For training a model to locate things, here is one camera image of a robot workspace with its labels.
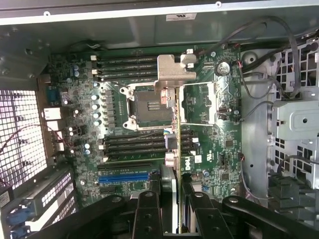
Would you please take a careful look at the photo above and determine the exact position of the thick black wire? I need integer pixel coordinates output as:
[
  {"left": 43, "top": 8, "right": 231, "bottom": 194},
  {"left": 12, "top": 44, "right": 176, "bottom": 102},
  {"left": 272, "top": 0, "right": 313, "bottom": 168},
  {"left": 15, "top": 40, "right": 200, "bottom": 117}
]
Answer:
[{"left": 216, "top": 15, "right": 303, "bottom": 99}]

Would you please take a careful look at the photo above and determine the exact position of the CPU socket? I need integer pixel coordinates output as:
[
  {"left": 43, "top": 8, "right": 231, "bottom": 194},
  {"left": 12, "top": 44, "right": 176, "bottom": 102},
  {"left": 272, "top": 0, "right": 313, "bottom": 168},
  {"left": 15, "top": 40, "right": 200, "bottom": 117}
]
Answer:
[{"left": 119, "top": 83, "right": 175, "bottom": 131}]

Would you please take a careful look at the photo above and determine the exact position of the black silver PC case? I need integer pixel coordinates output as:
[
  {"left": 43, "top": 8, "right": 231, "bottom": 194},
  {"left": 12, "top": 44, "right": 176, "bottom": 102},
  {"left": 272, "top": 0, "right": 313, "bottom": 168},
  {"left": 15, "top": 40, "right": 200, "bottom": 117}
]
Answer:
[{"left": 0, "top": 0, "right": 319, "bottom": 239}]

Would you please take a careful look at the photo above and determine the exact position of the steel socket cover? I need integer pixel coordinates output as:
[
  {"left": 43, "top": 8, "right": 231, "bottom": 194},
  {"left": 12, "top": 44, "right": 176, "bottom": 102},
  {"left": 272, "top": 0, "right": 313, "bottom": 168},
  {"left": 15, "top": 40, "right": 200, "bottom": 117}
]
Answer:
[{"left": 180, "top": 82, "right": 218, "bottom": 126}]

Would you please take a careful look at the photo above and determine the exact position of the short black expansion slot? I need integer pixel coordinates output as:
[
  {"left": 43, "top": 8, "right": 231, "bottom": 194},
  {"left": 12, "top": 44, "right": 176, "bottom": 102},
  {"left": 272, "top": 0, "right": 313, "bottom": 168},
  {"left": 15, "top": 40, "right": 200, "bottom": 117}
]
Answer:
[{"left": 99, "top": 186, "right": 117, "bottom": 195}]

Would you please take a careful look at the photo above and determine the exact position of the green motherboard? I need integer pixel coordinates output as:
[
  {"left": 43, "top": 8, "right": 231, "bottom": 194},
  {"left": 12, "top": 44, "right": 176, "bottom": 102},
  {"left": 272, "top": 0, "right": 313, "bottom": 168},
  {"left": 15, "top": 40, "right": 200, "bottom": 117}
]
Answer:
[{"left": 37, "top": 47, "right": 244, "bottom": 207}]

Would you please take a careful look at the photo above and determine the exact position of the silver disk bay cage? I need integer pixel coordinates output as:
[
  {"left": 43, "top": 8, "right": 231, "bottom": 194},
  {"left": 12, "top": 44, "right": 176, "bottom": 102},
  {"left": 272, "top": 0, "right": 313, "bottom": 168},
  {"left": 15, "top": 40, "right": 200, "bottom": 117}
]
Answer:
[{"left": 266, "top": 37, "right": 319, "bottom": 225}]

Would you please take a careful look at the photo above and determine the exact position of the red black twisted wire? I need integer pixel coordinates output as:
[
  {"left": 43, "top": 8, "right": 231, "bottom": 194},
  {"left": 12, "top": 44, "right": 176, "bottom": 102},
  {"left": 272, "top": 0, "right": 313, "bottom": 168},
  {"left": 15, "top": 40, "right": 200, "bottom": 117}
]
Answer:
[{"left": 0, "top": 123, "right": 64, "bottom": 156}]

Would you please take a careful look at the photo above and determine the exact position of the blue expansion slot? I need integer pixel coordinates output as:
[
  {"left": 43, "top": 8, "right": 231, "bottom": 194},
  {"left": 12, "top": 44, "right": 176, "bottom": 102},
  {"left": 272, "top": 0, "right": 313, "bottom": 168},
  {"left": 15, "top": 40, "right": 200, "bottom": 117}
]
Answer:
[{"left": 98, "top": 175, "right": 151, "bottom": 185}]

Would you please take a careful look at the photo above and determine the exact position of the coin cell battery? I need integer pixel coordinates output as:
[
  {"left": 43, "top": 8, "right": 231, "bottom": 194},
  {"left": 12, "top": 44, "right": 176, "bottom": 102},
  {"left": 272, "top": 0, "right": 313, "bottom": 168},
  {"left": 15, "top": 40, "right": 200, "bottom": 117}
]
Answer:
[{"left": 215, "top": 61, "right": 230, "bottom": 77}]

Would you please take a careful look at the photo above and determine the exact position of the black RAM slot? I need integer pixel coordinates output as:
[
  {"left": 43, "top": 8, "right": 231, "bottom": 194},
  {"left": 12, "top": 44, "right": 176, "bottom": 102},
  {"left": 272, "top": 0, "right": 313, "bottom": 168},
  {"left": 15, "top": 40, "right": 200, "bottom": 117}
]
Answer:
[
  {"left": 96, "top": 75, "right": 160, "bottom": 82},
  {"left": 91, "top": 69, "right": 160, "bottom": 76},
  {"left": 99, "top": 140, "right": 200, "bottom": 148},
  {"left": 91, "top": 56, "right": 160, "bottom": 63},
  {"left": 96, "top": 62, "right": 160, "bottom": 70},
  {"left": 104, "top": 134, "right": 200, "bottom": 141},
  {"left": 104, "top": 147, "right": 200, "bottom": 153}
]

